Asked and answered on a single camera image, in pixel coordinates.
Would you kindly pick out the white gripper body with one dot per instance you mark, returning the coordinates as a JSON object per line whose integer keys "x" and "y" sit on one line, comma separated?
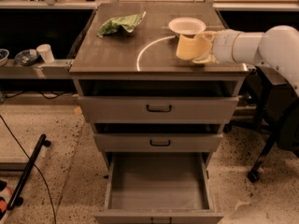
{"x": 223, "y": 46}

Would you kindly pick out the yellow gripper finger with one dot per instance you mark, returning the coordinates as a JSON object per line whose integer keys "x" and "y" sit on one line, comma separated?
{"x": 208, "y": 35}
{"x": 208, "y": 59}

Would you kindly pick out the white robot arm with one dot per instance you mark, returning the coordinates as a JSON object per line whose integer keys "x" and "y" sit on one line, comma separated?
{"x": 277, "y": 48}

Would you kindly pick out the grey drawer cabinet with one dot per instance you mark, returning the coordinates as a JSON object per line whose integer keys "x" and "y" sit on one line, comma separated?
{"x": 148, "y": 53}

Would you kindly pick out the top grey drawer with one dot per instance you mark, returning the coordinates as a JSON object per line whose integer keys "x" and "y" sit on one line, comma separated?
{"x": 136, "y": 101}

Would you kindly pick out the grey drawer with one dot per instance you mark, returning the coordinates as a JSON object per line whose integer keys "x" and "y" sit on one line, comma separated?
{"x": 157, "y": 137}
{"x": 136, "y": 101}
{"x": 158, "y": 188}

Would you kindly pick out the middle grey drawer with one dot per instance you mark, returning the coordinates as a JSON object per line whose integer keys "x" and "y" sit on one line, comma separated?
{"x": 157, "y": 137}

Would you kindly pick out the bottom grey drawer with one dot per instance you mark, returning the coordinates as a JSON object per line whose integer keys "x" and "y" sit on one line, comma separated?
{"x": 158, "y": 188}

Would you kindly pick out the white bowl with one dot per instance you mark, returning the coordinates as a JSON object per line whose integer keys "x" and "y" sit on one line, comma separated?
{"x": 186, "y": 26}

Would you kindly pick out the black office chair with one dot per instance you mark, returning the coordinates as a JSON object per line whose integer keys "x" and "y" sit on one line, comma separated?
{"x": 276, "y": 113}

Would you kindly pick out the green crumpled bag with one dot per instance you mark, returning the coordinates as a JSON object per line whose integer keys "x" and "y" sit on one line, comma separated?
{"x": 127, "y": 23}

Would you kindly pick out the grey side shelf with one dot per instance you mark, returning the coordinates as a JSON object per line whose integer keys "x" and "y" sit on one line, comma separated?
{"x": 59, "y": 69}

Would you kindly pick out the white paper cup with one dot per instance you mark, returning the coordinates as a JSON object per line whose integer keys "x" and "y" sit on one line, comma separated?
{"x": 45, "y": 52}

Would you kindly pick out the blue patterned bowl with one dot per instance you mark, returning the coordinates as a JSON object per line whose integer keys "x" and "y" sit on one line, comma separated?
{"x": 27, "y": 57}

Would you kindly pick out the blue bowl at edge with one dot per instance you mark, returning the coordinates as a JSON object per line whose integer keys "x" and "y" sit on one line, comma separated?
{"x": 4, "y": 53}

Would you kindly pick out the black bar stand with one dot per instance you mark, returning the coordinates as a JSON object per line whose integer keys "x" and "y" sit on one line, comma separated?
{"x": 26, "y": 168}

